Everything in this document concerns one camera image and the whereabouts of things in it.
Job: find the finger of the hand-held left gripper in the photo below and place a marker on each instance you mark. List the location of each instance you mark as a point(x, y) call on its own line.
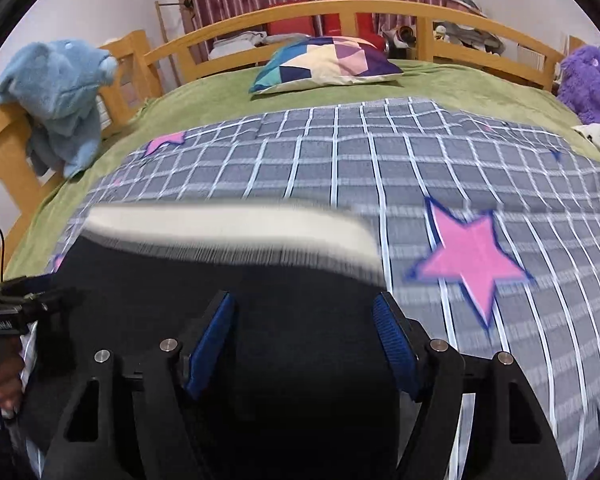
point(55, 295)

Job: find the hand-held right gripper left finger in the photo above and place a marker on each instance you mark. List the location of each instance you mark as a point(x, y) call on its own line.
point(210, 345)

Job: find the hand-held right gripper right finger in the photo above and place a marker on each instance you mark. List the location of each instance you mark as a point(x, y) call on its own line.
point(395, 345)

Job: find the black pants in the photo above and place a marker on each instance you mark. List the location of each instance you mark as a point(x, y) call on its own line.
point(290, 310)

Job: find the person's left hand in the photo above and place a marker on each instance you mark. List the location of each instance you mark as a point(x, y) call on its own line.
point(7, 380)

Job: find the grey grid blanket with stars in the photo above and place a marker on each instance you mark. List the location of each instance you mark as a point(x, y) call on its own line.
point(380, 170)

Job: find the blue plush elephant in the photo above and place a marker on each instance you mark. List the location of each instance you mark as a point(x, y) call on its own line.
point(60, 95)

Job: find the green bed sheet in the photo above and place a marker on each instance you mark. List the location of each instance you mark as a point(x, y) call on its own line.
point(220, 95)

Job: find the wooden pole rack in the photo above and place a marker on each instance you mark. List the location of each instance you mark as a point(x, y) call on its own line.
point(177, 35)

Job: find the geometric patterned pillow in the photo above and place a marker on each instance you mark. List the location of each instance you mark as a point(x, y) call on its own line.
point(325, 62)

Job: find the white folded cloth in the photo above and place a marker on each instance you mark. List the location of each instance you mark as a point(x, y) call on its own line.
point(240, 42)

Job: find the white radiator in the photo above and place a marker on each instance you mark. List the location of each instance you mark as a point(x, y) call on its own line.
point(527, 60)

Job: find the purple plush toy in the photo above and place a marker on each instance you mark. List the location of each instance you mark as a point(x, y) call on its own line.
point(590, 85)

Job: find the pile of grey white clutter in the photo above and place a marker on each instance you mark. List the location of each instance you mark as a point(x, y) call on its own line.
point(470, 27)

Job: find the wooden bed frame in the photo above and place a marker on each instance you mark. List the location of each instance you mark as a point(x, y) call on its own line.
point(5, 145)

